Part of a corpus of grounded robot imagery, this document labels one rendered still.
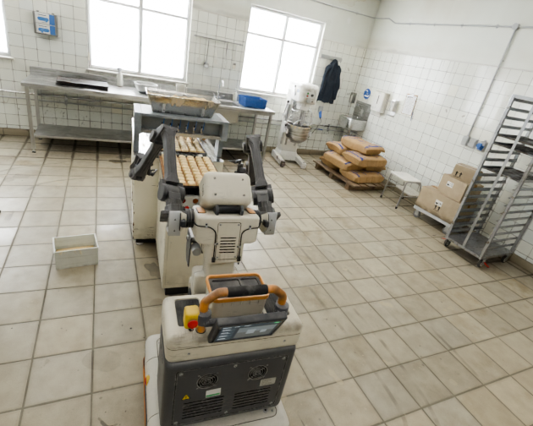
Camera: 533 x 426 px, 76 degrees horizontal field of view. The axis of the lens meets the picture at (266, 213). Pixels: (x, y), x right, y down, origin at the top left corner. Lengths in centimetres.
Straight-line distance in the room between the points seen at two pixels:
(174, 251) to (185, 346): 122
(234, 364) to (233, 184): 73
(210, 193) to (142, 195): 161
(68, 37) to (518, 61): 576
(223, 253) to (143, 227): 171
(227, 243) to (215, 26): 488
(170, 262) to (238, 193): 117
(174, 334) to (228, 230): 46
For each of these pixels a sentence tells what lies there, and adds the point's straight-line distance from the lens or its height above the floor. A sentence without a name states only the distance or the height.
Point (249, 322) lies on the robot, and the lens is 121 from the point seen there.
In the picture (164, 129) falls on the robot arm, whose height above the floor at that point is 133.
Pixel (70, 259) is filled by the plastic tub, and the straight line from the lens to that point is 301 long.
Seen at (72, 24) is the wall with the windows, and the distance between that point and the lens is 585.
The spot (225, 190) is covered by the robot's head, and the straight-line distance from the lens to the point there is 146.
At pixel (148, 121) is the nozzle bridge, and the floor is 110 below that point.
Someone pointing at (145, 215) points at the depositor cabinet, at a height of 32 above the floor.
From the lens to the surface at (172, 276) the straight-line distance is 259.
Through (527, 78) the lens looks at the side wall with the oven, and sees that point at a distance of 530.
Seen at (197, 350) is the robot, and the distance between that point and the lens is 136.
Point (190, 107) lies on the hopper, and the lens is 286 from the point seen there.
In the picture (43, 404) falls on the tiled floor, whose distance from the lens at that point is 224.
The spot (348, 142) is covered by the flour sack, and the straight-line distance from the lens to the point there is 600.
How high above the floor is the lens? 177
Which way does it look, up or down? 25 degrees down
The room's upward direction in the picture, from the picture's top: 12 degrees clockwise
